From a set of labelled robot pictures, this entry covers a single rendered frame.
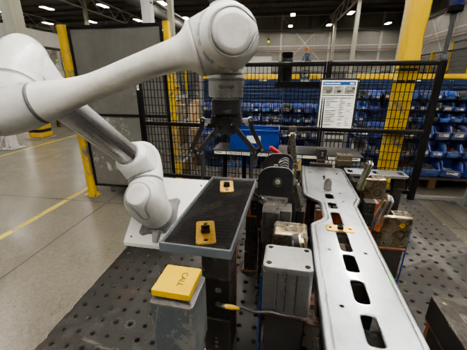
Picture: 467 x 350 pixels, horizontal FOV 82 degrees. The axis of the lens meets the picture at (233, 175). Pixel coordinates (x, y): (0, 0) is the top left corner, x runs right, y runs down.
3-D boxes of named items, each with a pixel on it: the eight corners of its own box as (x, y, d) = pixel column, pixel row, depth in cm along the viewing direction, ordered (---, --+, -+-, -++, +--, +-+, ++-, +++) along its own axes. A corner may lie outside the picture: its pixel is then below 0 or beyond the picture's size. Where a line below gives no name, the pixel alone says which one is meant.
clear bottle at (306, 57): (310, 82, 173) (313, 47, 166) (299, 82, 174) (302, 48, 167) (309, 82, 178) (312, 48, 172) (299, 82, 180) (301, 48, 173)
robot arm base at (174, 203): (137, 244, 127) (133, 241, 122) (145, 200, 137) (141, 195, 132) (176, 243, 125) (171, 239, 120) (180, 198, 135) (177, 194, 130)
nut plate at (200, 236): (216, 244, 51) (215, 238, 50) (195, 245, 50) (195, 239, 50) (214, 221, 59) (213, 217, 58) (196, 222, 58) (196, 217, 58)
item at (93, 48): (188, 198, 346) (177, 21, 279) (184, 203, 333) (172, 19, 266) (92, 192, 366) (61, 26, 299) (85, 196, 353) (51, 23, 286)
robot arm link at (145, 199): (140, 233, 123) (116, 217, 104) (137, 198, 132) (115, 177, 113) (175, 223, 123) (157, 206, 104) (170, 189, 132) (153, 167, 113)
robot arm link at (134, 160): (140, 196, 132) (137, 160, 142) (170, 185, 129) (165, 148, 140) (-44, 86, 65) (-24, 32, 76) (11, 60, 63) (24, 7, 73)
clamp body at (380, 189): (379, 252, 125) (394, 181, 113) (351, 248, 127) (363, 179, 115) (373, 241, 133) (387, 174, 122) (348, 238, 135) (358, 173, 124)
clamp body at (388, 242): (399, 310, 93) (423, 221, 82) (362, 305, 95) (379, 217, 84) (390, 291, 102) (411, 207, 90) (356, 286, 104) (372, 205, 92)
